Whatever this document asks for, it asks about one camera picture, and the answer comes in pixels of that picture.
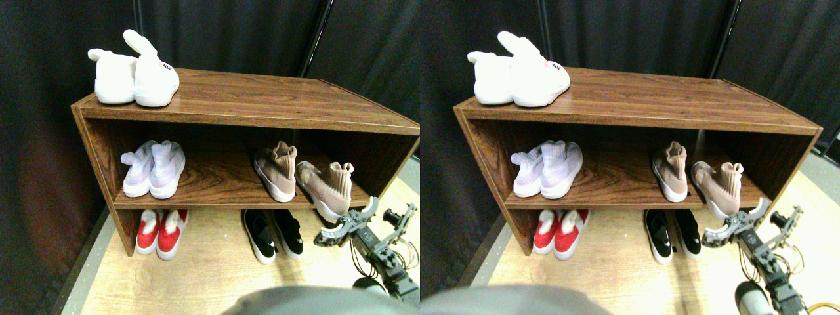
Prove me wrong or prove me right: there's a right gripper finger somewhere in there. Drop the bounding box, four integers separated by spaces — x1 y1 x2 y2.
314 219 358 248
702 219 749 248
742 197 772 230
351 196 381 229

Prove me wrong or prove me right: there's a black shoe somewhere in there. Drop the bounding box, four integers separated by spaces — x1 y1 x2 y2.
272 209 305 258
674 209 702 258
644 209 675 264
241 209 278 264

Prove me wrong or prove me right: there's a red shoe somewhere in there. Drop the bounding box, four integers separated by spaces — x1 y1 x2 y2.
533 210 562 255
136 210 164 255
156 209 190 261
553 209 591 261

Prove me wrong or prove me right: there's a brown shoe rack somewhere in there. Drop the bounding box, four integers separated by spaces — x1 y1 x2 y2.
71 68 420 257
453 67 823 257

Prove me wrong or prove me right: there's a lilac shoe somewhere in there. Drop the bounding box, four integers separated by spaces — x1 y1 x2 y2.
150 140 186 200
511 144 545 198
541 140 584 200
121 142 157 198

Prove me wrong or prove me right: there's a white shoe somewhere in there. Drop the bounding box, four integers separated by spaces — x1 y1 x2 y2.
497 31 571 108
467 51 516 106
88 49 138 105
123 30 180 108

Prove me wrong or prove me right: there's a black wire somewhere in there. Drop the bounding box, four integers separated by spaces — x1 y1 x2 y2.
350 240 369 278
740 243 757 283

